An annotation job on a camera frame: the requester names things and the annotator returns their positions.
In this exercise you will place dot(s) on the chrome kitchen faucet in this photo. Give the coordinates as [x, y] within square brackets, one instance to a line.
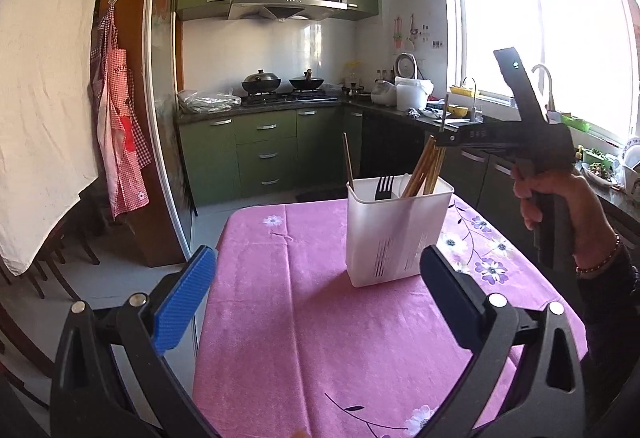
[545, 86]

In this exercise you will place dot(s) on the red checkered apron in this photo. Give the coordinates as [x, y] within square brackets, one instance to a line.
[120, 139]

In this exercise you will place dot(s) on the white hanging cloth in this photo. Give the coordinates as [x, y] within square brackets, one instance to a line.
[48, 153]

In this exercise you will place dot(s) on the green drawer cabinet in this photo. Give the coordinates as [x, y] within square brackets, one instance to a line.
[247, 155]

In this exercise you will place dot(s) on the white plastic utensil holder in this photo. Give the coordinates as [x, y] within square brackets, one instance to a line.
[385, 237]

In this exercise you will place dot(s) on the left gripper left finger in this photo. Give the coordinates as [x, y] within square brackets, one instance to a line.
[89, 397]

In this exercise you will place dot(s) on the black wok on stove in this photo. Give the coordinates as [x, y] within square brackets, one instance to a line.
[306, 82]

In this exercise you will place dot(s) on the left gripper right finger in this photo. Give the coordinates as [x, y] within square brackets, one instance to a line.
[546, 397]

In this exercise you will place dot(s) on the right forearm black sleeve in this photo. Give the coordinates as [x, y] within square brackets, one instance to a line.
[611, 317]

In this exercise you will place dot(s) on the black plastic fork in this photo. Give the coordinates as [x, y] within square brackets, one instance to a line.
[384, 189]

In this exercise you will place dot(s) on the black wok with lid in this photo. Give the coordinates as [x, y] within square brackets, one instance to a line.
[261, 82]

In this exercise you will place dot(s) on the white plastic bucket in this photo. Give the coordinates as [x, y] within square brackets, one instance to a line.
[412, 93]

